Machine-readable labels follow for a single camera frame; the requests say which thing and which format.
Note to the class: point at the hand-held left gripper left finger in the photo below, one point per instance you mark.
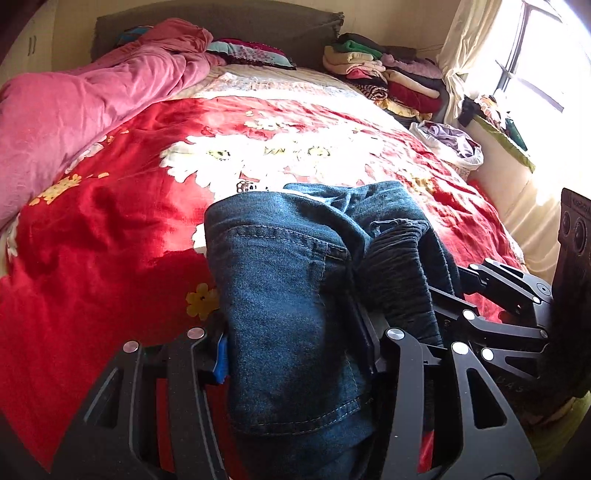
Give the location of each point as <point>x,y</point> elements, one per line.
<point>222,357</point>

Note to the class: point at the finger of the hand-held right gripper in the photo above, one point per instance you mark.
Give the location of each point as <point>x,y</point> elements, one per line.
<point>503,334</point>
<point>512,281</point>

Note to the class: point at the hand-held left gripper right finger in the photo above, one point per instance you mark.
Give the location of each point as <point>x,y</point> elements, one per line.
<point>395,353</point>

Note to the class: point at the blue denim pants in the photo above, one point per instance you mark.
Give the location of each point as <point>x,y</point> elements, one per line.
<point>286,295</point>

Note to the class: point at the green cloth on windowsill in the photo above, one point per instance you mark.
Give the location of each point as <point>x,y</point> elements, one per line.
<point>503,138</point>

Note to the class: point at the white bag of clothes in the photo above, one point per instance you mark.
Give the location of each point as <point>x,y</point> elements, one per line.
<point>450,145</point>

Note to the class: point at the red floral blanket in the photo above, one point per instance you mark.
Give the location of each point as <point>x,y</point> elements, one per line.
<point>120,221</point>

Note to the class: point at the black object on windowsill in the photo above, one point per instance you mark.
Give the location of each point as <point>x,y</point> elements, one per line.
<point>468,110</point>

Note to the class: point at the window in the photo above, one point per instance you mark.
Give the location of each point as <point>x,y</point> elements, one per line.
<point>549,50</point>

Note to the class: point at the stack of folded clothes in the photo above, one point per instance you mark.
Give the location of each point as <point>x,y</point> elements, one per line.
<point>392,76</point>

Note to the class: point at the cream curtain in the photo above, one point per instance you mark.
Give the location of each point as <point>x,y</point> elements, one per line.
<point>471,46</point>

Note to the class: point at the cream bedsheet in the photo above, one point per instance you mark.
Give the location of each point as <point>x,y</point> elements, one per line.
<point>7,244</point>

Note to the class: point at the pink quilt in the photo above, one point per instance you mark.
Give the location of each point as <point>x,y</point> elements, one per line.
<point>69,110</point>

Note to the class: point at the colourful patterned pillow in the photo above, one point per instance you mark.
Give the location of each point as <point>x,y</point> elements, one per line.
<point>251,53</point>

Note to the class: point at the teal cloth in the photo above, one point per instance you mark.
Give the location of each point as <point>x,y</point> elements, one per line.
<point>134,34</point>

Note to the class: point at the dark grey headboard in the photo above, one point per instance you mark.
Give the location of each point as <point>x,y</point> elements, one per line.
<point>240,21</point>

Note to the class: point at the cream wardrobe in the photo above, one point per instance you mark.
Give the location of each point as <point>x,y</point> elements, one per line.
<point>27,41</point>

